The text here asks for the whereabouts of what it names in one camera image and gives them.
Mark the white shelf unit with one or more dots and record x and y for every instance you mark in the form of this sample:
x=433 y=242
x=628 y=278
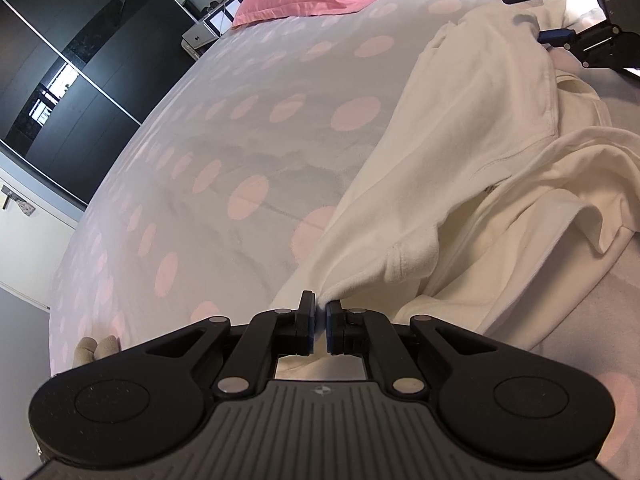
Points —
x=212 y=22

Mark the small hanging sachet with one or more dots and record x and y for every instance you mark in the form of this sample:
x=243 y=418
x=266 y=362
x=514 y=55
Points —
x=26 y=207

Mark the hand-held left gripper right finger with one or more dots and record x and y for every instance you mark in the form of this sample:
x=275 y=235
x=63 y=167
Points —
x=334 y=327

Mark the white garment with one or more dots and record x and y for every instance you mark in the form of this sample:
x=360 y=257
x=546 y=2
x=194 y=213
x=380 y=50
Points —
x=480 y=125

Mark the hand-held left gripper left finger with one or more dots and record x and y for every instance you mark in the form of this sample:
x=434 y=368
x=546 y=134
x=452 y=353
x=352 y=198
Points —
x=306 y=325

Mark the cream door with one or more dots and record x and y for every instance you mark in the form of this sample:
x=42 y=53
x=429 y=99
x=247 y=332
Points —
x=35 y=255

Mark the polka dot bed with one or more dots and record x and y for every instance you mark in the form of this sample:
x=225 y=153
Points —
x=240 y=125

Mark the black wardrobe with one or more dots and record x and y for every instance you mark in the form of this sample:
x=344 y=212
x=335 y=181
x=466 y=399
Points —
x=65 y=55

